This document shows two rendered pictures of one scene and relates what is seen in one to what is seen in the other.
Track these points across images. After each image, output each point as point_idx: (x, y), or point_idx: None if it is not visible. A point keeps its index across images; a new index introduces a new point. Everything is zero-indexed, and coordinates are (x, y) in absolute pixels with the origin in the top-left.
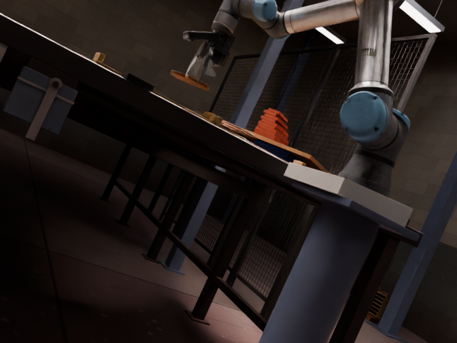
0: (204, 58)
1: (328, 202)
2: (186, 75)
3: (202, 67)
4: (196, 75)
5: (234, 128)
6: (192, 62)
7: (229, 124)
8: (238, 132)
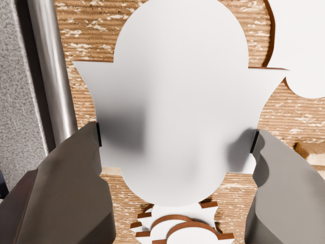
0: (41, 224)
1: None
2: (98, 61)
3: (43, 160)
4: (91, 122)
5: (152, 227)
6: (309, 198)
7: (172, 230)
8: (149, 231)
